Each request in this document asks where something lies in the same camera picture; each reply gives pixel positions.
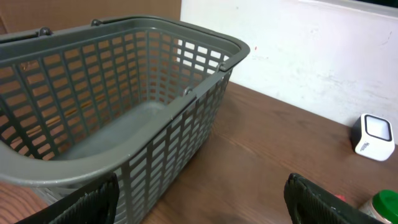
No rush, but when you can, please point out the grey plastic mesh basket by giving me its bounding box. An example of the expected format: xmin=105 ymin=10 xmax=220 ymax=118
xmin=1 ymin=16 xmax=250 ymax=223

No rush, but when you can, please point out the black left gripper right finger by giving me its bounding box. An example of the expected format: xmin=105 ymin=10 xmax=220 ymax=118
xmin=284 ymin=173 xmax=382 ymax=224

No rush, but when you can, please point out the green lid jar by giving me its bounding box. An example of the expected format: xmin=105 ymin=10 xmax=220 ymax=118
xmin=359 ymin=190 xmax=398 ymax=224

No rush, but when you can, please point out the red Top chocolate bar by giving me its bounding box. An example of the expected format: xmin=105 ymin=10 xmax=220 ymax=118
xmin=335 ymin=195 xmax=346 ymax=202

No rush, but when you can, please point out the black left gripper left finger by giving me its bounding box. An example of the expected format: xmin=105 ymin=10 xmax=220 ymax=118
xmin=16 ymin=173 xmax=119 ymax=224

